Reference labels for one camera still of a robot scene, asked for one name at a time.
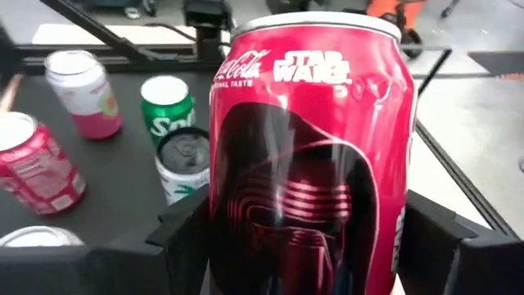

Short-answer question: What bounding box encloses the grey equipment cart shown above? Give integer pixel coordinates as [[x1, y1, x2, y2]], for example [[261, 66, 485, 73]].
[[84, 0, 159, 20]]

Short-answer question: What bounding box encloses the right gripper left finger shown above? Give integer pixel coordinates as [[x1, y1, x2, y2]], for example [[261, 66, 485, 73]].
[[145, 184, 212, 295]]

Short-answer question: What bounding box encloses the pink and silver Spindrift can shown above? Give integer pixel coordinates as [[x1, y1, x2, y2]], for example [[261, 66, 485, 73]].
[[43, 49, 124, 141], [0, 225, 85, 248]]

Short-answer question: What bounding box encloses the orange shop vacuum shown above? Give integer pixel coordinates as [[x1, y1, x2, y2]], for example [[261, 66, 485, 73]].
[[365, 0, 427, 59]]

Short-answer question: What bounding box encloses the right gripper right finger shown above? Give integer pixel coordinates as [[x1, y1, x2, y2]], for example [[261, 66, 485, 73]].
[[399, 188, 479, 295]]

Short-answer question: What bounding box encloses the green Sprite can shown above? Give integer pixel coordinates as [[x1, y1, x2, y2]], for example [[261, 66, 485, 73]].
[[140, 75, 197, 147]]

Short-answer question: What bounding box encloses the red Coca-Cola Star Wars can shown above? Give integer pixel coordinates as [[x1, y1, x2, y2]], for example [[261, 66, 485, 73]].
[[208, 11, 418, 295]]

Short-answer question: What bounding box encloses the tall silver Celsius can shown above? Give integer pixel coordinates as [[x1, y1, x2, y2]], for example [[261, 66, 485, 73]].
[[154, 126, 211, 206]]

